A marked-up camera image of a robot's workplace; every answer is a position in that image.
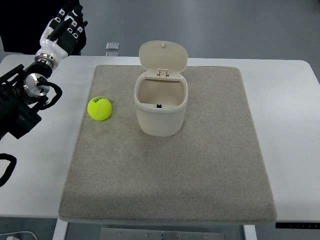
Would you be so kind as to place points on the cream lidded plastic box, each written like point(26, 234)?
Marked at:
point(161, 92)

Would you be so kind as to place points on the black table control panel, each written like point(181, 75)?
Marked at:
point(298, 225)

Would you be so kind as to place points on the white table leg right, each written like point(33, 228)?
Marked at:
point(250, 232)

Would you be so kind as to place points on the white table leg left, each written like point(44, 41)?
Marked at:
point(60, 230)

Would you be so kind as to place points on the white device at bottom left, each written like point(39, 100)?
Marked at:
point(19, 235)

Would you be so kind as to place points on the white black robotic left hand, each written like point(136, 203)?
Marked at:
point(64, 35)

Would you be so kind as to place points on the person in dark clothes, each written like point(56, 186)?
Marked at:
point(22, 23)

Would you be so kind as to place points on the clear plastic floor socket cover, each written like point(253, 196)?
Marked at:
point(112, 46)

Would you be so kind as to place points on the yellow-green tennis ball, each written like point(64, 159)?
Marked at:
point(99, 108)

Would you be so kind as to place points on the white table leg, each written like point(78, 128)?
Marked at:
point(250, 232)
point(60, 230)

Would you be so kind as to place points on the grey felt mat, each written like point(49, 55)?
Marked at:
point(211, 171)

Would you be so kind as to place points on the grey metal base plate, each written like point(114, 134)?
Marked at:
point(145, 234)

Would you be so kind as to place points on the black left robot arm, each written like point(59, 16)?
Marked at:
point(24, 91)

